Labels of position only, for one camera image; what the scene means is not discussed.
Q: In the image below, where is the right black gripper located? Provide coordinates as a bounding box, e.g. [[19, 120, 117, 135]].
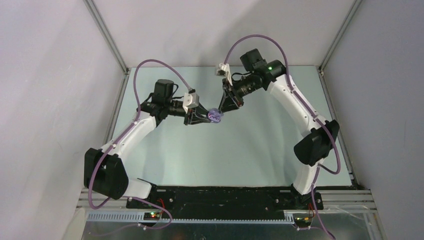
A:
[[219, 73, 262, 115]]

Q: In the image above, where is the purple earbud charging case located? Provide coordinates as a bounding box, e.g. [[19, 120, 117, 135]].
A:
[[207, 108, 224, 124]]

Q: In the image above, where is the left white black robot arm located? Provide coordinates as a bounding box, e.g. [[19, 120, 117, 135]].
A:
[[83, 79, 214, 208]]

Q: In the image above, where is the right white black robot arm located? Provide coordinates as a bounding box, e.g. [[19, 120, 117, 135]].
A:
[[215, 49, 340, 209]]

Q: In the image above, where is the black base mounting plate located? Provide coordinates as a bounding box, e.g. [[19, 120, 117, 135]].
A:
[[126, 186, 324, 220]]

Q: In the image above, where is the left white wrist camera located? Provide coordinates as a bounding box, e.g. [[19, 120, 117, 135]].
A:
[[182, 89, 200, 113]]

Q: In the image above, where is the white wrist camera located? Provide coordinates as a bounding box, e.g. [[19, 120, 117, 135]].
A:
[[215, 63, 233, 86], [182, 89, 200, 113]]

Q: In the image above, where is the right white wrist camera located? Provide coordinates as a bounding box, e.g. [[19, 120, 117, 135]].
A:
[[215, 63, 233, 86]]

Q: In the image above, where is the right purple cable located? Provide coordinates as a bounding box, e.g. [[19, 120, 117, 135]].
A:
[[223, 34, 342, 240]]

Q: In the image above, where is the purple cable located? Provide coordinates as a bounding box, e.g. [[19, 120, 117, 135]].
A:
[[223, 34, 342, 240], [88, 59, 195, 230]]

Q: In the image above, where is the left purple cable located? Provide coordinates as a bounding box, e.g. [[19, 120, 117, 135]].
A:
[[88, 59, 195, 230]]

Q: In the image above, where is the right aluminium frame post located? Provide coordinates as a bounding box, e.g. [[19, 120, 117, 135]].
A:
[[318, 0, 363, 76]]

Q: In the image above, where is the aluminium frame post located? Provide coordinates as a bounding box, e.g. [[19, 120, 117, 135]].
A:
[[83, 0, 129, 74], [318, 0, 363, 76]]

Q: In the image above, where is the aluminium front frame rail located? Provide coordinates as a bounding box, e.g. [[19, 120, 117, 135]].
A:
[[75, 188, 377, 214]]

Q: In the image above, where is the grey slotted cable duct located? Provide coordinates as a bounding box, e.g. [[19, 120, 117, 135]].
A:
[[86, 211, 295, 225]]

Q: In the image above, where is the left aluminium frame post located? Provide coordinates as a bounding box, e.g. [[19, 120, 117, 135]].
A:
[[83, 0, 129, 74]]

